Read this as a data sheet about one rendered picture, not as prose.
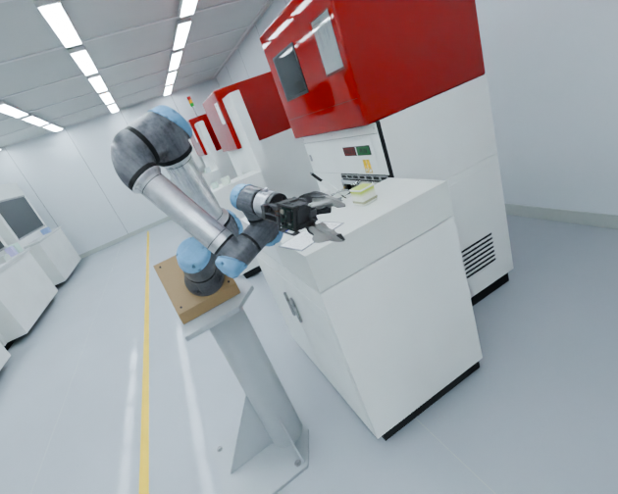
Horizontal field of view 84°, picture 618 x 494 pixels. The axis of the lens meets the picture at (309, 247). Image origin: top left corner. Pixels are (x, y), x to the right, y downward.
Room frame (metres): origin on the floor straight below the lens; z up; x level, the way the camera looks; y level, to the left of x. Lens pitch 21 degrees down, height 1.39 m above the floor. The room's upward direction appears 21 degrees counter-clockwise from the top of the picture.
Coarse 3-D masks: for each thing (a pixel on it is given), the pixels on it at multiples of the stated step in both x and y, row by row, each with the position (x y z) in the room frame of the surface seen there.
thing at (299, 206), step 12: (276, 192) 0.86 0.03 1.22; (264, 204) 0.83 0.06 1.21; (276, 204) 0.84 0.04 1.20; (288, 204) 0.78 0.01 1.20; (300, 204) 0.76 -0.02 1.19; (264, 216) 0.82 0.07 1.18; (276, 216) 0.78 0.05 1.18; (288, 216) 0.75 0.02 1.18; (300, 216) 0.76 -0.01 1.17; (312, 216) 0.78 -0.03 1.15; (288, 228) 0.76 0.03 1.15; (300, 228) 0.75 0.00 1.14
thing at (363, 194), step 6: (360, 186) 1.31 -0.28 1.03; (366, 186) 1.28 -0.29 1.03; (372, 186) 1.29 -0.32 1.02; (354, 192) 1.30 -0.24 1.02; (360, 192) 1.27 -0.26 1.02; (366, 192) 1.28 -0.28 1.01; (372, 192) 1.29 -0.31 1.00; (354, 198) 1.31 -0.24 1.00; (360, 198) 1.28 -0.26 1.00; (366, 198) 1.27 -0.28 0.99; (372, 198) 1.28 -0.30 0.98; (354, 204) 1.33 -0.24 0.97; (360, 204) 1.29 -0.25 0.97; (366, 204) 1.27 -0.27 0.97
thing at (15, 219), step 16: (0, 192) 6.69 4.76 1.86; (16, 192) 7.37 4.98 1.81; (0, 208) 6.27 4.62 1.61; (16, 208) 6.87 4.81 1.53; (32, 208) 7.65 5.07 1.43; (0, 224) 6.00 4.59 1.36; (16, 224) 6.40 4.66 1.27; (32, 224) 7.08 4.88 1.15; (16, 240) 6.02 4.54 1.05; (32, 240) 6.61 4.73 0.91; (48, 240) 6.65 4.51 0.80; (64, 240) 7.44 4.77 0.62; (48, 256) 6.18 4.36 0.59; (64, 256) 6.87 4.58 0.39; (48, 272) 6.12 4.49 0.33; (64, 272) 6.34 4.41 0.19
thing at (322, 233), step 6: (312, 228) 0.77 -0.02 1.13; (318, 228) 0.77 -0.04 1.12; (324, 228) 0.75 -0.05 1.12; (330, 228) 0.76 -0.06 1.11; (318, 234) 0.74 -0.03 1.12; (324, 234) 0.75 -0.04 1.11; (330, 234) 0.74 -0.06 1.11; (336, 234) 0.73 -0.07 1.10; (318, 240) 0.72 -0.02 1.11; (324, 240) 0.72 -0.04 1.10; (330, 240) 0.74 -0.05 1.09; (336, 240) 0.73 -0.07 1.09; (342, 240) 0.71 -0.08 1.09
